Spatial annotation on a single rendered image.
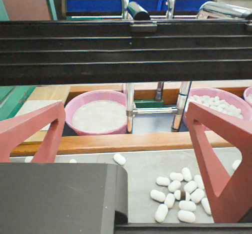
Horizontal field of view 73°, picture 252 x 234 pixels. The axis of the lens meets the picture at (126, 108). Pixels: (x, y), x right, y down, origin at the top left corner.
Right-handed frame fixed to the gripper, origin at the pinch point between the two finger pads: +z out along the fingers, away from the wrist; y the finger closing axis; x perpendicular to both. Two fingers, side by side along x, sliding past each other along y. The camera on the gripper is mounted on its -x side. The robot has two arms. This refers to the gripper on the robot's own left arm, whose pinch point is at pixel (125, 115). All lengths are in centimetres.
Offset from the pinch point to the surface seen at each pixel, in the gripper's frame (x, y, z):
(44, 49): -1.2, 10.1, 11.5
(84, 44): -1.6, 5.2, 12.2
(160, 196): 31.2, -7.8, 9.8
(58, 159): 33.0, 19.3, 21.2
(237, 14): -4.4, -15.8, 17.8
